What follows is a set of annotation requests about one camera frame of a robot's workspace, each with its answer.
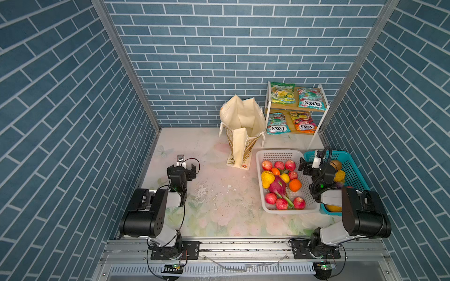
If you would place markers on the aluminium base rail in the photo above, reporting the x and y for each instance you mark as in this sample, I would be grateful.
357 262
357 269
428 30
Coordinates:
246 259

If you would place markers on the teal plastic basket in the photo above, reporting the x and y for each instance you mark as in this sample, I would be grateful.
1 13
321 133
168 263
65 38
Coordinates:
353 177

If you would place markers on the red apple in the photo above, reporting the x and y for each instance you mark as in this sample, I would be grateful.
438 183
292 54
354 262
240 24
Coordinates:
293 175
281 204
290 165
279 165
299 203
267 165
270 198

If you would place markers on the teal Fox's candy bag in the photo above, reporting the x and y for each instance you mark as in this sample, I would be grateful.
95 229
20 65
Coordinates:
311 98

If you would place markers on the pink dragon fruit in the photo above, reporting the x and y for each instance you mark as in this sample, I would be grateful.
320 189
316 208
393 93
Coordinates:
278 187

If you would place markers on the yellow bell pepper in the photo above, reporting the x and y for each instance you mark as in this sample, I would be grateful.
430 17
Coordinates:
339 176

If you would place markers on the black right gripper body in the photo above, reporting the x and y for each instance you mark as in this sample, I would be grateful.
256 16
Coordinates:
306 166

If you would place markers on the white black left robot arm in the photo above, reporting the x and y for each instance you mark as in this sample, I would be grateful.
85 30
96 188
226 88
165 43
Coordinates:
144 215

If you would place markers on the cream canvas grocery bag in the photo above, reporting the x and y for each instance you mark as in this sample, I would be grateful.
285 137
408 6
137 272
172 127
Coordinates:
244 124

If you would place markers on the yellow mango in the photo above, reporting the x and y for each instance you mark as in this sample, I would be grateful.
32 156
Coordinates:
267 178

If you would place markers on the brown potato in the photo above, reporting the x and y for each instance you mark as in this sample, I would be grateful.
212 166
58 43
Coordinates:
336 164

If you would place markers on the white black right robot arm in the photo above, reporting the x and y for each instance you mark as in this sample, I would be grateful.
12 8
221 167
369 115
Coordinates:
363 213

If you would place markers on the orange Fox's candy bag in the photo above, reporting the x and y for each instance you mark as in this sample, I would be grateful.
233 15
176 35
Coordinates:
303 122

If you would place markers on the white plastic basket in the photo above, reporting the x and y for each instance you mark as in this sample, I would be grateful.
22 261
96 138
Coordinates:
283 155

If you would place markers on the small orange tangerine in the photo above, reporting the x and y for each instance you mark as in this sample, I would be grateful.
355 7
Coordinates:
275 171

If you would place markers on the large orange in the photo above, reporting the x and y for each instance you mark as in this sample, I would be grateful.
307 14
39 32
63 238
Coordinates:
295 185

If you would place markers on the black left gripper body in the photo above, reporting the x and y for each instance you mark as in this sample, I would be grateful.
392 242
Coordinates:
177 175

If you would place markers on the yellow lemon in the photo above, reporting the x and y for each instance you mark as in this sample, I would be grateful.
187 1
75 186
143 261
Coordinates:
285 177

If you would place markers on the green yellow candy bag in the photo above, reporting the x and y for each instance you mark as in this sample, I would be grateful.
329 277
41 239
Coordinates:
282 93

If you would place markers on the green Fox's candy bag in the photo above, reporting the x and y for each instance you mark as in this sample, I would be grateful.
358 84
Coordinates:
277 124

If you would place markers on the white wooden two-tier shelf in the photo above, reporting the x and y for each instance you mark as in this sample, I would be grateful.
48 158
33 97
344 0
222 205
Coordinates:
272 108

